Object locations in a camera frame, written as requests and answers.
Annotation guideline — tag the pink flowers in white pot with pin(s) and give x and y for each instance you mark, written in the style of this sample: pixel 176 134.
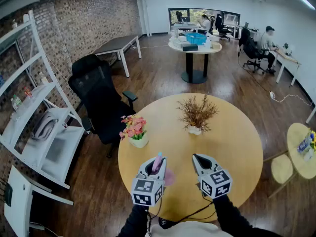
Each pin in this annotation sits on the pink flowers in white pot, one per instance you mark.
pixel 135 131

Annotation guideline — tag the green capped bottle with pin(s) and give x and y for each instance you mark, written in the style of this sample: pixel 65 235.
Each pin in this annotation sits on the green capped bottle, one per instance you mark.
pixel 15 102

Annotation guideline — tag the blue plastic crate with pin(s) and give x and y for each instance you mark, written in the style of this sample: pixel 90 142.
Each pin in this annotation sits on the blue plastic crate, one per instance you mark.
pixel 195 38

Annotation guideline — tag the window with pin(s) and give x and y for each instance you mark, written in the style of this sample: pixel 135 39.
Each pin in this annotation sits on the window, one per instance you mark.
pixel 197 13

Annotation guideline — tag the white cabinet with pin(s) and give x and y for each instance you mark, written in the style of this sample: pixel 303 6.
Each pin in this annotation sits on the white cabinet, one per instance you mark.
pixel 17 201

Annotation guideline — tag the small green desk plant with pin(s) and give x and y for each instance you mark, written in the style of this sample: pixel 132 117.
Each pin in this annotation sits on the small green desk plant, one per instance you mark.
pixel 286 46

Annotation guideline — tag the white power strip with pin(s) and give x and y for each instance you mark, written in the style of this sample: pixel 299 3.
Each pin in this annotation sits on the white power strip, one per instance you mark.
pixel 272 94

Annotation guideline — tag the round wooden stool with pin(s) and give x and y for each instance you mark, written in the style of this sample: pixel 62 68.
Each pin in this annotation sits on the round wooden stool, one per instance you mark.
pixel 281 169

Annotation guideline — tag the round white table black base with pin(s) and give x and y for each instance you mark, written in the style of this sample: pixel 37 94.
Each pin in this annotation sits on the round white table black base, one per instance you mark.
pixel 192 63

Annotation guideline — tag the white translucent bottle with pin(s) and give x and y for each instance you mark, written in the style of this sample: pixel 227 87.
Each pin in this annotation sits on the white translucent bottle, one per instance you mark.
pixel 208 43

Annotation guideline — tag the white boxes stack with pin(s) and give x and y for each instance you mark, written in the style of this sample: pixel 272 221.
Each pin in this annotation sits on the white boxes stack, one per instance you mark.
pixel 179 42

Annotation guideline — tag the beige box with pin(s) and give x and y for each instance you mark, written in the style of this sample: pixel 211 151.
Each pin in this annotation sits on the beige box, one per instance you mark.
pixel 216 45

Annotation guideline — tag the black box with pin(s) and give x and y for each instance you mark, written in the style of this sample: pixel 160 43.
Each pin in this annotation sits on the black box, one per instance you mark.
pixel 190 47

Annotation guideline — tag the blue label water bottle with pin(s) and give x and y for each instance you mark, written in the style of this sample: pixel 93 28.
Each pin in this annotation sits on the blue label water bottle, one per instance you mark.
pixel 304 144

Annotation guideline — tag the pink object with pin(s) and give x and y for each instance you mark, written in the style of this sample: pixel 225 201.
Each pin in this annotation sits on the pink object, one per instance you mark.
pixel 169 176

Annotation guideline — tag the yellow flowers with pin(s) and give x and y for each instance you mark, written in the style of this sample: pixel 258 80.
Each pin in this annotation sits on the yellow flowers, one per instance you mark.
pixel 313 137

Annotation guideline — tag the red snack packet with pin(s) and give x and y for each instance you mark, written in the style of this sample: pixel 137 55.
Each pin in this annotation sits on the red snack packet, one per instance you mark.
pixel 27 92

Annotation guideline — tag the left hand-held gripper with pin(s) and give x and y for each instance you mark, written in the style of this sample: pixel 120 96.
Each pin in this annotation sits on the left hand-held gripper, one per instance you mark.
pixel 144 190

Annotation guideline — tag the person's white top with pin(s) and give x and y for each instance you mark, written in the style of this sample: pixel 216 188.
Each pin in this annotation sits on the person's white top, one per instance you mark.
pixel 192 229

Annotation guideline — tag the dark top desk white legs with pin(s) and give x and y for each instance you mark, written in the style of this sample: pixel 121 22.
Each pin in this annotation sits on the dark top desk white legs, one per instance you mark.
pixel 116 44

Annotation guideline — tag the white desk wooden top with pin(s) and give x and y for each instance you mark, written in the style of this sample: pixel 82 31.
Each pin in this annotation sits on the white desk wooden top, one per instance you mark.
pixel 287 60

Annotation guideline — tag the white table leg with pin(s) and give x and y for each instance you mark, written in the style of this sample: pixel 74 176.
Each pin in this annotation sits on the white table leg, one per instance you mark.
pixel 311 113

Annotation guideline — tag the small round wooden table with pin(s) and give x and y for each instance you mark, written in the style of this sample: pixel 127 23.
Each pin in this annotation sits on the small round wooden table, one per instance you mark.
pixel 298 167

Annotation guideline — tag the person's right forearm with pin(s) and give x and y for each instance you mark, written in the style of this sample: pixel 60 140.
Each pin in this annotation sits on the person's right forearm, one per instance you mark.
pixel 234 221

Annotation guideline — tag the white wall pipe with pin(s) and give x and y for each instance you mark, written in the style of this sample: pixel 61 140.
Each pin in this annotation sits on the white wall pipe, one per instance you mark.
pixel 147 13

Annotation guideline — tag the white metal shelving rack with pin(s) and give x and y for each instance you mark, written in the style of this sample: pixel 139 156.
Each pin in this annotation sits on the white metal shelving rack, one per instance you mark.
pixel 32 102

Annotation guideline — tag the black office chair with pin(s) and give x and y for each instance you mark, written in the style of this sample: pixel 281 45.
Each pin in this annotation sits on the black office chair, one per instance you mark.
pixel 250 49
pixel 98 100
pixel 221 26

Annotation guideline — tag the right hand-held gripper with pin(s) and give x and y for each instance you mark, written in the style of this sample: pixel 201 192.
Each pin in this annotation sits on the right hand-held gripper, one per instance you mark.
pixel 216 184

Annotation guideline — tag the black pouch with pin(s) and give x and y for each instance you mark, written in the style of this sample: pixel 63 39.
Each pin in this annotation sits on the black pouch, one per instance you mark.
pixel 165 223

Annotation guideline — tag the person's left forearm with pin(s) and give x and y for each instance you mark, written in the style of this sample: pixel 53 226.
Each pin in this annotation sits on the person's left forearm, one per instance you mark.
pixel 134 222

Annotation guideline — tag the grey backpack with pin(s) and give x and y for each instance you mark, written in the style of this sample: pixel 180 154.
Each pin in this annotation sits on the grey backpack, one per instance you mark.
pixel 44 126

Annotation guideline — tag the dried brown plant white pot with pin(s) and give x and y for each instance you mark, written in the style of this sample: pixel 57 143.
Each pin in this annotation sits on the dried brown plant white pot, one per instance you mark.
pixel 197 115

